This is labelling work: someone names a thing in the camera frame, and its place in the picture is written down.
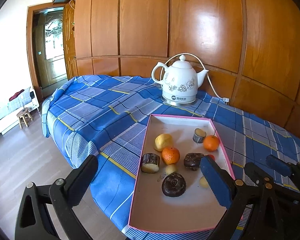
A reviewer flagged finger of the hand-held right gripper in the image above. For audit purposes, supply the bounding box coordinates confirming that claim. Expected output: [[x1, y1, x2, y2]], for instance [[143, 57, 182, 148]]
[[244, 162, 274, 193], [266, 154, 294, 178]]

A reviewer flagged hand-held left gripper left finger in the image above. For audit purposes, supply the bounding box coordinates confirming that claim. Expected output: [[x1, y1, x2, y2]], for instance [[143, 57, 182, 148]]
[[14, 154, 99, 240]]

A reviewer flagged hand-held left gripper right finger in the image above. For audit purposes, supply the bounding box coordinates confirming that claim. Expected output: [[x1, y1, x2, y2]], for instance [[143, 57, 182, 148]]
[[200, 155, 284, 240]]

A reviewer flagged dark brown water chestnut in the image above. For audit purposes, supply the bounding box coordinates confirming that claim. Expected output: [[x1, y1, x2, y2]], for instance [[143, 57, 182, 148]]
[[161, 173, 187, 197], [184, 152, 205, 172]]

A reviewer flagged orange tangerine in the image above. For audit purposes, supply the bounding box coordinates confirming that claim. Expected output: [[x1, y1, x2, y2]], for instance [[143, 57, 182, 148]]
[[161, 147, 180, 165], [203, 135, 220, 152]]

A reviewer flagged pink-rimmed cardboard box tray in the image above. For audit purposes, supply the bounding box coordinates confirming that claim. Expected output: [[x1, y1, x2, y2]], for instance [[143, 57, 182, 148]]
[[128, 114, 236, 234]]

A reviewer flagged small sugarcane piece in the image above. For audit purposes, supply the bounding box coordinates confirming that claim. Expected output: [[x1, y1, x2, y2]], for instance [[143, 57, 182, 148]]
[[192, 128, 207, 143]]

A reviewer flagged large sugarcane piece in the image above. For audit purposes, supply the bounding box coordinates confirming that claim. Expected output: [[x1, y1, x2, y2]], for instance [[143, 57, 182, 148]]
[[141, 153, 160, 173]]

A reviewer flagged yellow peeled fruit piece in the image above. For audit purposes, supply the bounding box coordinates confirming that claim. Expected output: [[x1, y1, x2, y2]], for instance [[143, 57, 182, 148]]
[[154, 133, 173, 152]]

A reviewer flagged blue plaid tablecloth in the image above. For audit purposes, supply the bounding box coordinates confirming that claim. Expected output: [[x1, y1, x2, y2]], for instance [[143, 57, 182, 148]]
[[41, 74, 300, 240]]

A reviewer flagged small wooden stool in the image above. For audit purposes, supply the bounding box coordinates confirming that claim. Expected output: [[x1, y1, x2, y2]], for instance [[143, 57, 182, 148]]
[[17, 107, 33, 128]]

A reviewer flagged white low cabinet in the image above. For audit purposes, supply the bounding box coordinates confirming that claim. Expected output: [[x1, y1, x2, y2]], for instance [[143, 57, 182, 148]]
[[0, 87, 40, 142]]

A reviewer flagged white floral ceramic kettle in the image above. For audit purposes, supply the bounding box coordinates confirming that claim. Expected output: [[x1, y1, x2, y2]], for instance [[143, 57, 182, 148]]
[[151, 54, 210, 106]]

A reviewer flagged dark red cloth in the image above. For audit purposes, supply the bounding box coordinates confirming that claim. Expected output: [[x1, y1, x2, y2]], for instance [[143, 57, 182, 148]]
[[9, 89, 25, 102]]

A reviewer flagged wooden door with glass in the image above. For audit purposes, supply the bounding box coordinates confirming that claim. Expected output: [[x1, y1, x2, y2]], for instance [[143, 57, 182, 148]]
[[27, 4, 68, 98]]

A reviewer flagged carved wooden door leaf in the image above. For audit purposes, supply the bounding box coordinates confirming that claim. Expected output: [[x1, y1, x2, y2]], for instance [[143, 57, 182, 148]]
[[62, 4, 78, 79]]

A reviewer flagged wooden wardrobe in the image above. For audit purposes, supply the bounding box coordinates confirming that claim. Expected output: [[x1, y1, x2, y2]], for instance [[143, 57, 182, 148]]
[[74, 0, 300, 140]]

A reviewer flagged white kettle cord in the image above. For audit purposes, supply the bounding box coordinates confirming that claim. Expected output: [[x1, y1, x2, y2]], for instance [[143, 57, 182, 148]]
[[164, 53, 225, 100]]

